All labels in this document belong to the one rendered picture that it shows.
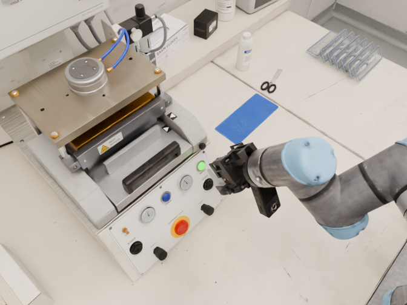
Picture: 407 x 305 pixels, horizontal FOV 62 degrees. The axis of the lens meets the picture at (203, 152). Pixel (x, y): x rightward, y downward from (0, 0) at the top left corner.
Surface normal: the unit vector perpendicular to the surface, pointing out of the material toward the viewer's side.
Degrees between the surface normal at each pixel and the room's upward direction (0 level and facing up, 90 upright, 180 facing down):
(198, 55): 0
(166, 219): 65
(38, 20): 90
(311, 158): 36
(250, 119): 0
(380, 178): 47
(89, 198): 41
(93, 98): 0
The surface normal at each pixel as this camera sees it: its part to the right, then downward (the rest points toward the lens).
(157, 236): 0.66, 0.28
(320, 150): 0.42, -0.14
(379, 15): -0.70, 0.58
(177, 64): 0.02, -0.58
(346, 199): -0.53, 0.03
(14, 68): 0.72, 0.58
